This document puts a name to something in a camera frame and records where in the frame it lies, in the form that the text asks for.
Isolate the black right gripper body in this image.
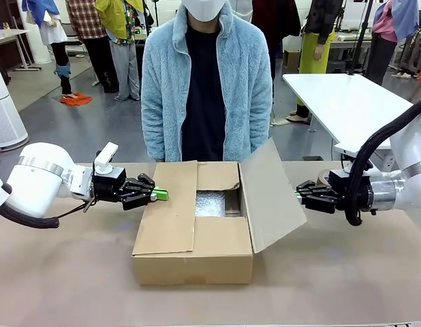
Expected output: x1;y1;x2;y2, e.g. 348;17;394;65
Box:
327;169;351;210

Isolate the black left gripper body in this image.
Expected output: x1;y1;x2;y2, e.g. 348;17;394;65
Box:
92;166;138;203

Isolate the brown cardboard shipping box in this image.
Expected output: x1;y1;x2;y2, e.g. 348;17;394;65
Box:
131;138;309;285

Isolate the bubble wrap sheet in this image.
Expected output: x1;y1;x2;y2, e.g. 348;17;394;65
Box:
195;190;229;218

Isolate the brown packing tape roll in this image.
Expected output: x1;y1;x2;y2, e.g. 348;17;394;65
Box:
315;169;332;187

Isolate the person in blue fleece jacket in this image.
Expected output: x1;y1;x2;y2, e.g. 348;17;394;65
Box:
141;0;274;163

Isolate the white side table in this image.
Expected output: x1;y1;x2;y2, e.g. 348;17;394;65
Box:
281;73;416;171

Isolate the orange cloth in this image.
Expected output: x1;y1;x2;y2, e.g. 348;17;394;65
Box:
59;92;93;108

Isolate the white air purifier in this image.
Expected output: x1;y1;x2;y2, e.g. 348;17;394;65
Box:
0;56;29;149

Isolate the small background cardboard box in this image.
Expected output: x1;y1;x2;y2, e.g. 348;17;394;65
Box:
283;50;302;71

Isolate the black light stand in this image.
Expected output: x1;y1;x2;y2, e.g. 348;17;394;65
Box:
346;0;374;76

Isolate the person in pink shirt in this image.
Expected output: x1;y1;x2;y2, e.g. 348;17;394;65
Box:
365;0;421;87

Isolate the person in plaid shirt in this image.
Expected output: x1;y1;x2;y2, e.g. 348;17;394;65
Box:
65;0;120;94

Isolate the mannequin in dark maroon coat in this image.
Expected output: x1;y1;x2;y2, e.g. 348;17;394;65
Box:
251;0;302;82

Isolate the white background desk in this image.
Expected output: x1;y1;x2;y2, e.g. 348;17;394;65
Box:
0;29;43;71

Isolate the white face mask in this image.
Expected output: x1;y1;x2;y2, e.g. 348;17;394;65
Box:
181;0;229;23

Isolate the right arm black cable sleeve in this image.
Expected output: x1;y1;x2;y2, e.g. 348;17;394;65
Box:
343;97;421;228

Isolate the arm black cable sleeve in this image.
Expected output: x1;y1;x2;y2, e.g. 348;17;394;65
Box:
0;183;96;230
343;97;421;228

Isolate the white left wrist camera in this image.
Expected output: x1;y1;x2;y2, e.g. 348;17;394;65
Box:
93;142;119;176

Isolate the left arm black cable sleeve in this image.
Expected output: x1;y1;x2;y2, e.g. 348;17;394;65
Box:
0;183;96;230

